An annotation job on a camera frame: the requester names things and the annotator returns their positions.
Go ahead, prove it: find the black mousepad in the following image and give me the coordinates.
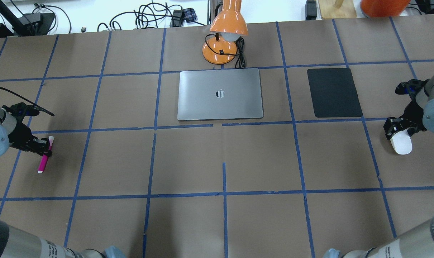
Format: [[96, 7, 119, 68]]
[[307, 68, 363, 118]]

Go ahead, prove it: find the black power adapter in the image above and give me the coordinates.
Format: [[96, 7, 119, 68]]
[[304, 0, 317, 21]]

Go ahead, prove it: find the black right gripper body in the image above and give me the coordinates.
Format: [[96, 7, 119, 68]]
[[383, 116, 425, 137]]

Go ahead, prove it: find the white computer mouse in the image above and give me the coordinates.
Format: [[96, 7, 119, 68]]
[[389, 129, 413, 155]]

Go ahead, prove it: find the orange cylindrical container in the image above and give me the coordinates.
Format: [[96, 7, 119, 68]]
[[360, 0, 410, 18]]

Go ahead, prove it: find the grey closed laptop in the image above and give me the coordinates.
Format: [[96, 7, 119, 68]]
[[176, 68, 264, 121]]

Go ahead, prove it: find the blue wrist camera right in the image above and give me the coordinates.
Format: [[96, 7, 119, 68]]
[[394, 79, 429, 98]]

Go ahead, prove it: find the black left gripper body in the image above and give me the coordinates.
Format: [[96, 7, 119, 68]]
[[9, 122, 45, 153]]

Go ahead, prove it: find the orange desk lamp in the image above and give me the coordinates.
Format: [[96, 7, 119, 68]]
[[202, 0, 248, 65]]

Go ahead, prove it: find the blue wrist camera left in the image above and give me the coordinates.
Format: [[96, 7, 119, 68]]
[[1, 102, 40, 117]]

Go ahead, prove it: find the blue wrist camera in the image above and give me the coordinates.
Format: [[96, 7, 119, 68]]
[[394, 79, 429, 98], [1, 102, 40, 117]]

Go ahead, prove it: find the pink marker pen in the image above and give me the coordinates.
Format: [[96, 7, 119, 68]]
[[38, 136, 54, 174]]

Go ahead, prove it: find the black monitor stand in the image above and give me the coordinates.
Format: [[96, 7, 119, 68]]
[[0, 0, 57, 37]]

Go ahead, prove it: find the wooden stand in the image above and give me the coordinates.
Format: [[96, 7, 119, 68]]
[[317, 0, 357, 19]]

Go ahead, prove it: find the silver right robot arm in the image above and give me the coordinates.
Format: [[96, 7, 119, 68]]
[[324, 75, 434, 258]]

